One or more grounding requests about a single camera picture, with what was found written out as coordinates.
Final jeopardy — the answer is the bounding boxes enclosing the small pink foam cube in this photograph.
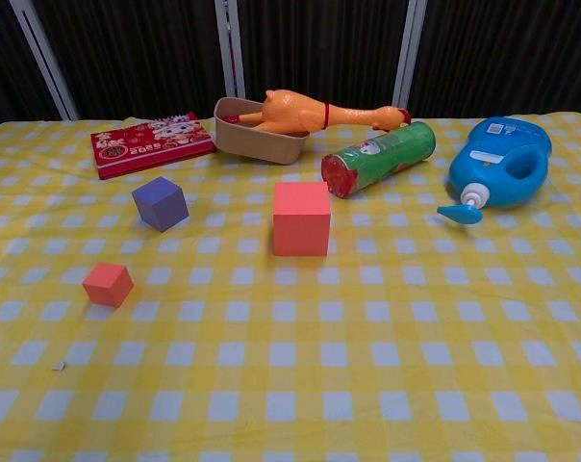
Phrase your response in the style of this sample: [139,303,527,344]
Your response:
[82,262,135,308]

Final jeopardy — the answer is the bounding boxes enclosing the green chip can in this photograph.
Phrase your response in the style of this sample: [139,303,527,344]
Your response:
[320,120,438,199]

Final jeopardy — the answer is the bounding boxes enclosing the purple foam cube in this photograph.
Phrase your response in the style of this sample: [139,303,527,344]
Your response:
[131,176,190,233]

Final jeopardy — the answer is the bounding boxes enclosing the red desk calendar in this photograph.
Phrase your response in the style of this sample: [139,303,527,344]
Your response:
[89,112,218,181]

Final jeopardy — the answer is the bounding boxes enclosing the white frame post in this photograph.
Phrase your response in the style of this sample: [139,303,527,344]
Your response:
[214,0,247,99]
[392,0,427,115]
[9,0,80,121]

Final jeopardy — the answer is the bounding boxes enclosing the orange rubber chicken toy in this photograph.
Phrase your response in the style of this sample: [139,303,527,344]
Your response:
[221,89,412,135]

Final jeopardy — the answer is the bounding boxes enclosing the yellow checked tablecloth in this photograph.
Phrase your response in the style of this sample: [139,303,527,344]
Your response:
[0,111,581,462]

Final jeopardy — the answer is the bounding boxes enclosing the large pink foam cube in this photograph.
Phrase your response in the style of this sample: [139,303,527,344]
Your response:
[272,181,332,257]

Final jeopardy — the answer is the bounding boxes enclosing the beige plastic tray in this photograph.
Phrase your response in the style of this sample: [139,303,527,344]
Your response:
[214,96,310,166]

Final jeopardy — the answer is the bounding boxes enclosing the blue pump detergent bottle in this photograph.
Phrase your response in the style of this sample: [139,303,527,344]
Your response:
[437,115,553,226]

